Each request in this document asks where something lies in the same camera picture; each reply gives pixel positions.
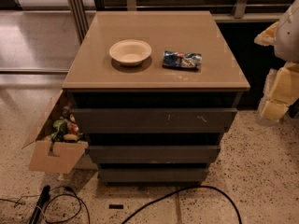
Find grey bottom drawer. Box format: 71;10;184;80
98;168;208;183

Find cardboard box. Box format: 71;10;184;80
23;91;88;174

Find grey top drawer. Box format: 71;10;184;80
73;108;236;133

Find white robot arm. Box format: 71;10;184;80
254;0;299;126

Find thick black cable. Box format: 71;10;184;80
121;185;243;224

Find grey drawer cabinet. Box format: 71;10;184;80
63;11;249;171

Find grey drawer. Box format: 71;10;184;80
89;146;221;163
98;168;208;183
73;108;236;133

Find toy items in box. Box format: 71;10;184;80
43;105;82;143

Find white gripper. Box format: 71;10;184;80
254;21;299;121

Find blue crumpled chip bag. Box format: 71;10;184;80
163;51;202;70

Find small black floor tag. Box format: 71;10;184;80
108;204;123;209

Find white paper bowl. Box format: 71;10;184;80
109;39;151;66

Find black rod on floor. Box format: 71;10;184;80
27;185;50;224

